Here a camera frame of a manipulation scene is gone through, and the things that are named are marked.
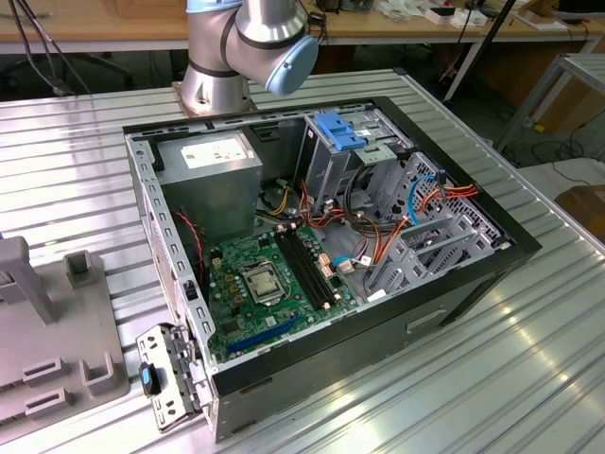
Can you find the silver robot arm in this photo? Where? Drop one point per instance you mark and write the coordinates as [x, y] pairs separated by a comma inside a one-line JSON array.
[[208, 90]]

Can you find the perforated metal disk bay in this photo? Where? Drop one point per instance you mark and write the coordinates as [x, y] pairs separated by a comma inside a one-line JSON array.
[[483, 239]]

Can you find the black RAM slot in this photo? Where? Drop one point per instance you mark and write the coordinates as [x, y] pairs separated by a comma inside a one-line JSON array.
[[298, 270], [310, 266], [303, 268], [316, 264]]

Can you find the metal optical drive cage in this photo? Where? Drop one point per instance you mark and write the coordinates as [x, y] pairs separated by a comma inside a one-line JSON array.
[[326, 170]]

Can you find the silver CPU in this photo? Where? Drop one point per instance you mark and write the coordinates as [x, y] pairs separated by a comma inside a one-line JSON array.
[[264, 284]]

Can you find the CPU socket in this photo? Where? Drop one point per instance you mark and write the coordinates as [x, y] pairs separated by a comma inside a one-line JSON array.
[[250, 284]]

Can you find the green motherboard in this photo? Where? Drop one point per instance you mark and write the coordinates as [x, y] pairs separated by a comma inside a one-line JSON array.
[[279, 314]]

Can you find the grey power supply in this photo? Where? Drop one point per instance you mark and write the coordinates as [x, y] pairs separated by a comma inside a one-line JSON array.
[[212, 198]]

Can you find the blue expansion slot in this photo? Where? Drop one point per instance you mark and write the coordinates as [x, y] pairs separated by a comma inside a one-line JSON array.
[[264, 335]]

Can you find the small black plastic latch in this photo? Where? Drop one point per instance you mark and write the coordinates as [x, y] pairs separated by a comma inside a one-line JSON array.
[[190, 292]]

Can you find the black PC case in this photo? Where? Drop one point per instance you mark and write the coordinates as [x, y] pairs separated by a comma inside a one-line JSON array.
[[378, 340]]

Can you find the black latch blue face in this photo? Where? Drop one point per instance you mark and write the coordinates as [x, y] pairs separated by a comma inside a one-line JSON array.
[[147, 378]]

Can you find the white box black lid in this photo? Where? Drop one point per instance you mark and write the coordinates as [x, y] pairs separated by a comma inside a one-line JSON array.
[[442, 16]]

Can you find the grey parts rack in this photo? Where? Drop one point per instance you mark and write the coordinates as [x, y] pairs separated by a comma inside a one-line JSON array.
[[71, 331]]

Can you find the plain white box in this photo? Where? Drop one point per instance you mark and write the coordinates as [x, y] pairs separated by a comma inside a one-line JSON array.
[[468, 20]]

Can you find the black stand pole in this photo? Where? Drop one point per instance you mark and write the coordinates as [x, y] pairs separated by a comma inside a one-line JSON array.
[[497, 26]]

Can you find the brown cardboard box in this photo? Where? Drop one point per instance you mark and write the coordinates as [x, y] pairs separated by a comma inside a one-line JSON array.
[[583, 208]]

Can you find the wooden desk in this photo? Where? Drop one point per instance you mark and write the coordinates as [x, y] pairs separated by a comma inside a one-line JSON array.
[[94, 26]]

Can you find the blue plastic drive bracket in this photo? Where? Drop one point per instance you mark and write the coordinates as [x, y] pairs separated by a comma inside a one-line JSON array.
[[338, 132]]

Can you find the silver hinged slot bracket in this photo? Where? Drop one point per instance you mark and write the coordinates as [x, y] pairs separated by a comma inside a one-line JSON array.
[[152, 341]]

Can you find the aluminium frame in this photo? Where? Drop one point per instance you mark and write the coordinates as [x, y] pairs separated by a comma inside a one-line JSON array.
[[586, 61]]

